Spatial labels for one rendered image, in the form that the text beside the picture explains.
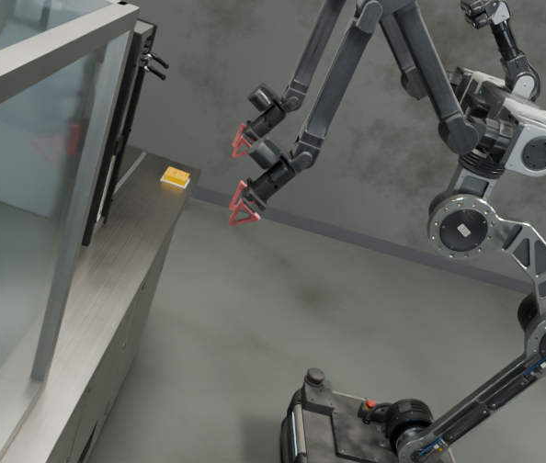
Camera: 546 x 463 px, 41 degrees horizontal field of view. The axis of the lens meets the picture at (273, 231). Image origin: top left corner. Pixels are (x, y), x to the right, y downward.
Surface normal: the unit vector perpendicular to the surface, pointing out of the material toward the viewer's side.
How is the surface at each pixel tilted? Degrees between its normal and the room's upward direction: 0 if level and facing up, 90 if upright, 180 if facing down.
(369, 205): 90
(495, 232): 90
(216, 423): 0
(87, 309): 0
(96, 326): 0
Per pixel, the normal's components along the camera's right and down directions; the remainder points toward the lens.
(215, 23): 0.04, 0.44
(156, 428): 0.32, -0.86
